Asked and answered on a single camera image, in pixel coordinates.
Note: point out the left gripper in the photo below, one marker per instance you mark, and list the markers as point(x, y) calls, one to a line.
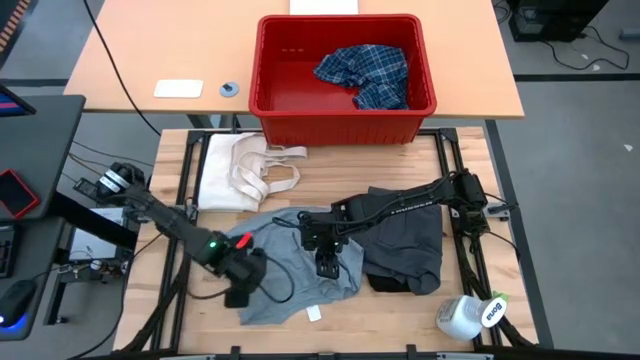
point(245, 272)

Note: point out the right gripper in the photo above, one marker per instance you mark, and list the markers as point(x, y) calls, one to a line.
point(325, 232)

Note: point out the light grey garment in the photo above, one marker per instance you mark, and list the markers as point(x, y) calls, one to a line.
point(290, 240)

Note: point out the dark grey shirt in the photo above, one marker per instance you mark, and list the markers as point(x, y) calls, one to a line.
point(405, 245)

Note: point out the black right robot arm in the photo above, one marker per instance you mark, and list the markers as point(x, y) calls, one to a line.
point(410, 200)

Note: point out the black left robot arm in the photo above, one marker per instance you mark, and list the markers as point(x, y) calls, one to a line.
point(165, 220)

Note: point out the red plastic laundry bin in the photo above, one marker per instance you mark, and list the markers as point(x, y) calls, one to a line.
point(345, 127)

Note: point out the red plastic tag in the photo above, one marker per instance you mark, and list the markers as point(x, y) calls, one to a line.
point(243, 240)

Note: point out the cream canvas tote bag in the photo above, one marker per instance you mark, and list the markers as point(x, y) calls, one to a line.
point(222, 170)

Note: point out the white Bona spray bottle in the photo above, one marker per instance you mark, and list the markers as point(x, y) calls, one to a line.
point(460, 317)

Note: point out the white box device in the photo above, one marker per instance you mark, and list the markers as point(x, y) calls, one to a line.
point(90, 245)

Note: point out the black power brick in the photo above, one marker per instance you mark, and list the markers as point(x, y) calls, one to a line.
point(85, 187)

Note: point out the blue plaid shirt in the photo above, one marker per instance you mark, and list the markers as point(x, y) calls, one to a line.
point(375, 70)

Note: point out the low black desk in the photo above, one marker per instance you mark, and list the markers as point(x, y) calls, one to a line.
point(40, 260)

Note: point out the small white pad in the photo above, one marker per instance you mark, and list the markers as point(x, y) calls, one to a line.
point(177, 88)

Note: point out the black computer mouse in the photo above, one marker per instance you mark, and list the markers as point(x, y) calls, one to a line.
point(17, 300)

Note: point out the black keyboard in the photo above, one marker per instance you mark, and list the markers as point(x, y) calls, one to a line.
point(6, 250)

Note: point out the red-cased smartphone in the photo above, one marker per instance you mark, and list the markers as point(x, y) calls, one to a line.
point(15, 195)

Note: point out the black side desk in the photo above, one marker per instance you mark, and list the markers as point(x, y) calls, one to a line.
point(50, 140)

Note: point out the light wooden desk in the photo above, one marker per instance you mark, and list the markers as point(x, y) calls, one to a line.
point(475, 60)

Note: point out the white paper sheet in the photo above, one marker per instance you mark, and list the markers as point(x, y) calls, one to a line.
point(324, 7)

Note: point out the side desk monitor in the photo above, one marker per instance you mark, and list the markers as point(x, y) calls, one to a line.
point(10, 105)

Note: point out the black floor tape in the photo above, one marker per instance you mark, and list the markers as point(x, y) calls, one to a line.
point(30, 82)
point(575, 77)

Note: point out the black computer tower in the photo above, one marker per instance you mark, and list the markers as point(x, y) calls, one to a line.
point(555, 20)

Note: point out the black orange hazard stripe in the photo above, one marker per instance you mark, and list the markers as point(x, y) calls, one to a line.
point(15, 21)

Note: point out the small grey floor object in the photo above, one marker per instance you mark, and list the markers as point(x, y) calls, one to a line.
point(630, 34)

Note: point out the black aluminium rig frame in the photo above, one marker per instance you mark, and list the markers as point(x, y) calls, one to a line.
point(186, 150)

